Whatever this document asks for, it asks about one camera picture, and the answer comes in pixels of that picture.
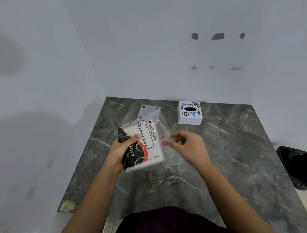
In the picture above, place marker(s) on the person's right hand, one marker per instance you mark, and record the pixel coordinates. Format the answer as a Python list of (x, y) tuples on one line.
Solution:
[(193, 151)]

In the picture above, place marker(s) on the person's left hand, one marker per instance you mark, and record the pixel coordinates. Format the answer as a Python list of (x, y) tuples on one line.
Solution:
[(116, 154)]

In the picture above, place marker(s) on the person's left thumb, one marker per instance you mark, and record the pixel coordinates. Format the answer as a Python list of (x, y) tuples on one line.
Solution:
[(132, 141)]

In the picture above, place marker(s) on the person's right thumb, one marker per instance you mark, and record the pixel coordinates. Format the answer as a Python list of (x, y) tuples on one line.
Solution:
[(173, 143)]

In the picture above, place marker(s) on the plastic-wrapped tissue packet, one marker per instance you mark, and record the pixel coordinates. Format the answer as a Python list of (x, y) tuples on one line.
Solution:
[(148, 144)]

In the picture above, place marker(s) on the person's right forearm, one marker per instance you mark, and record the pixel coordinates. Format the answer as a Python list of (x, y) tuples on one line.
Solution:
[(231, 201)]

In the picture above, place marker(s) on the person's left forearm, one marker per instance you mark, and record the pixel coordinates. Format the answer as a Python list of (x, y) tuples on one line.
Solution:
[(92, 204)]

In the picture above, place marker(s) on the white tissue box with stickers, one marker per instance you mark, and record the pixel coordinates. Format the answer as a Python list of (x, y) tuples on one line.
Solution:
[(190, 115)]

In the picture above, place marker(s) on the white plate with holes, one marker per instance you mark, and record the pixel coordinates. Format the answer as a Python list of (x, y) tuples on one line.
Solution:
[(148, 111)]

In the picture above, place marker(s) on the person's dark maroon clothing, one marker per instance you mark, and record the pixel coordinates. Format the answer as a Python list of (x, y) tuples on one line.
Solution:
[(170, 222)]

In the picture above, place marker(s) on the yellow tape patch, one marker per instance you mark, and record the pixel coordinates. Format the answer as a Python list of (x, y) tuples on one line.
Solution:
[(67, 206)]

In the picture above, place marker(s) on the black trash bag bin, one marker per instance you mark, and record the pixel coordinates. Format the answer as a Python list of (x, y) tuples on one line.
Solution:
[(293, 165)]

